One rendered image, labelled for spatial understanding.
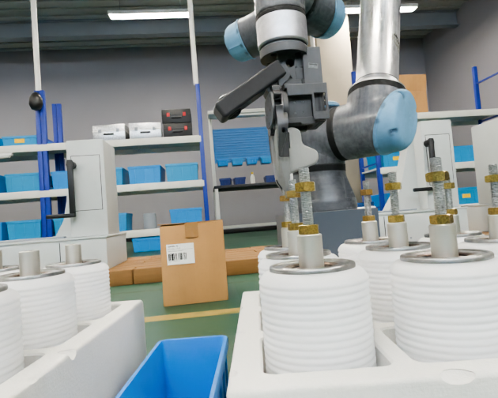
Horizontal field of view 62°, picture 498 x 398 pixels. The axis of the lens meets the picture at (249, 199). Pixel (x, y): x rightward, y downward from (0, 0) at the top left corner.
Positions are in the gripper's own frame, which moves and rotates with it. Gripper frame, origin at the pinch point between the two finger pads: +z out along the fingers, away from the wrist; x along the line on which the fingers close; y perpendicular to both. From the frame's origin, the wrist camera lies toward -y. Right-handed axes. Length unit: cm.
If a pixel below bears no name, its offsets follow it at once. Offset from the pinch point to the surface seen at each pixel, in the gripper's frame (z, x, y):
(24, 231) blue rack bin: 1, 435, -219
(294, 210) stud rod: 4.0, -12.2, -0.8
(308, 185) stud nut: 1.9, -24.4, -1.9
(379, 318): 16.5, -15.6, 6.9
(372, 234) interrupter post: 8.2, -2.5, 12.2
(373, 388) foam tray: 16.8, -31.5, -0.3
